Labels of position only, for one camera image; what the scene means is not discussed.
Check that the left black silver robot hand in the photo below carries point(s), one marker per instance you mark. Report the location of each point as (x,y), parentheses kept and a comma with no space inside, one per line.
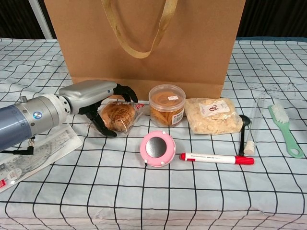
(88,93)

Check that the round pastry bun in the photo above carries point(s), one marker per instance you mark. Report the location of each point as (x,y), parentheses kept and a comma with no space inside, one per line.
(117,117)

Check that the clear jar of rubber bands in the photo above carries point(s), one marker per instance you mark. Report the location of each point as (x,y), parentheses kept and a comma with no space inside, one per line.
(165,112)

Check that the pink round tape measure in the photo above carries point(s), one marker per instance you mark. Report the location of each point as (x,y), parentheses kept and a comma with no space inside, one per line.
(168,143)

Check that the clear bag of beige flakes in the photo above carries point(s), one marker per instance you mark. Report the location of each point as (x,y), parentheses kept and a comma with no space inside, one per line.
(216,122)

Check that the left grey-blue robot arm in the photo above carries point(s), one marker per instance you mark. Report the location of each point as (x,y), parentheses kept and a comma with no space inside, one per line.
(24,119)

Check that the brown paper bag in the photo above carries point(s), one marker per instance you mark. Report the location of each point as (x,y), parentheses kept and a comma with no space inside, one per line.
(192,60)

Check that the packaged ruler set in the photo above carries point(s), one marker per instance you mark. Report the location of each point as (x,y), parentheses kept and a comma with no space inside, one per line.
(48,153)

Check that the white black checkered tablecloth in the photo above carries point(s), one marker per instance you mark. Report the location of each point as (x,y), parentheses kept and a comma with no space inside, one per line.
(96,191)

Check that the red white marker pen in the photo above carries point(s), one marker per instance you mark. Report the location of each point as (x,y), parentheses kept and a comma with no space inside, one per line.
(216,158)

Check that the black plastic spoon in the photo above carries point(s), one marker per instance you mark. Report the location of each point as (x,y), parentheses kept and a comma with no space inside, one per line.
(244,119)

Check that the clear test tube with cork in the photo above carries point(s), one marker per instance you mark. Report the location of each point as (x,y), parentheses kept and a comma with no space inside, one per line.
(249,147)

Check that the dark blue table pad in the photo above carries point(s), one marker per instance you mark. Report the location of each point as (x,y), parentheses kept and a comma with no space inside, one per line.
(263,38)

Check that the white partition post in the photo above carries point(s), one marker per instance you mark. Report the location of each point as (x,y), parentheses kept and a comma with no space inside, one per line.
(42,21)

